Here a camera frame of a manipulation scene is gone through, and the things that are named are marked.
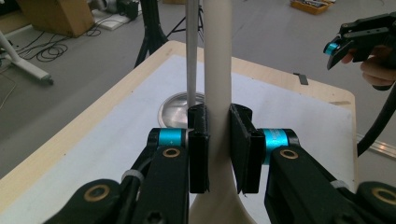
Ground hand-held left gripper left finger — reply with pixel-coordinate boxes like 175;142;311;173
187;104;210;194

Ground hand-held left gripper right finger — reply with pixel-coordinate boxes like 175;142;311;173
229;103;266;194

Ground beige long plastic piece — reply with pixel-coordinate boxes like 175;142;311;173
188;0;257;224

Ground black tape strip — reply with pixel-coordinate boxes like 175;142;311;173
292;72;309;86

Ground silver metal stand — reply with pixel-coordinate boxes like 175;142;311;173
157;0;206;129

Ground yellow tray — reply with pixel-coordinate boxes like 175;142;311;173
290;0;336;16

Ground black tripod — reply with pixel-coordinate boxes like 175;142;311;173
165;5;205;42

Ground white flat board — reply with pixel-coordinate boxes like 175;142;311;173
92;11;133;32

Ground silver and black bag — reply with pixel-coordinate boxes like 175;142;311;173
92;0;140;21

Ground large open cardboard box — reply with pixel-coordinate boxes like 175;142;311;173
16;0;95;38

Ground wooden desk with white legs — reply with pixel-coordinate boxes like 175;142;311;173
0;30;55;86

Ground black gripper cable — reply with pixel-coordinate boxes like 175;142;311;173
357;89;396;158

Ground aluminium rail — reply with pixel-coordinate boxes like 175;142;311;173
356;133;396;161

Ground black metal frame post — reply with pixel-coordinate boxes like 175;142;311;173
134;0;169;68

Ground black floor cables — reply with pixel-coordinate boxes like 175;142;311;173
16;23;103;63

